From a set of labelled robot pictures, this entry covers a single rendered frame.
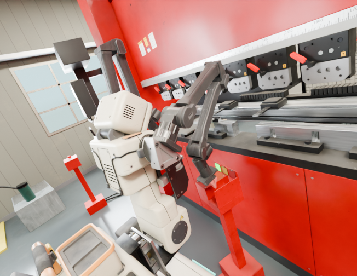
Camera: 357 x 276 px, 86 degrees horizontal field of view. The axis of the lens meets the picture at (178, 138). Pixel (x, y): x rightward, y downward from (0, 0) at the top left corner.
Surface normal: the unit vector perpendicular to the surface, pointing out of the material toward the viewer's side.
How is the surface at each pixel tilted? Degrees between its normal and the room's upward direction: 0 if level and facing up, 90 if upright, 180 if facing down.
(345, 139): 90
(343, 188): 90
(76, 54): 90
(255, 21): 90
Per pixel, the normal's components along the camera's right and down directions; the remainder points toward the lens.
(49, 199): 0.70, 0.02
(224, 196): 0.43, 0.17
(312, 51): -0.77, 0.44
